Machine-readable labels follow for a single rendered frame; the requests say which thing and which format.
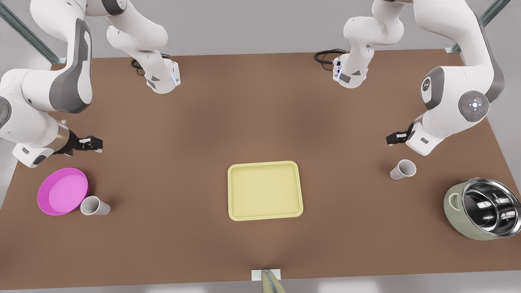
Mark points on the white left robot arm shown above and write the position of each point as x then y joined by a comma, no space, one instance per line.
456,93

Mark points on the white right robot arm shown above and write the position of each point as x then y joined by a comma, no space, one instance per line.
69,77

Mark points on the white IKEA cup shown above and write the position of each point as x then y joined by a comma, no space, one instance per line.
403,169
95,206

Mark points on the pale yellow rectangular tray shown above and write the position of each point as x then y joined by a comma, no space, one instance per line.
265,190

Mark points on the pink round plate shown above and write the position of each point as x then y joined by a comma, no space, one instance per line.
63,192

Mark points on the grey-green steel pot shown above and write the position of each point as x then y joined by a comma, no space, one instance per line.
484,209

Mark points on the silver frame post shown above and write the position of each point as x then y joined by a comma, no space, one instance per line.
268,280
488,16
28,36

